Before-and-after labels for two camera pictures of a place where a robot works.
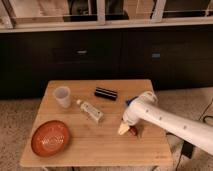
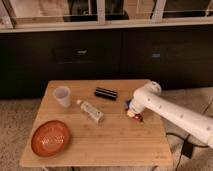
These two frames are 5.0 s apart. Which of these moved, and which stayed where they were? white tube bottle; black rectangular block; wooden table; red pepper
Moved: red pepper
Stayed: white tube bottle; wooden table; black rectangular block
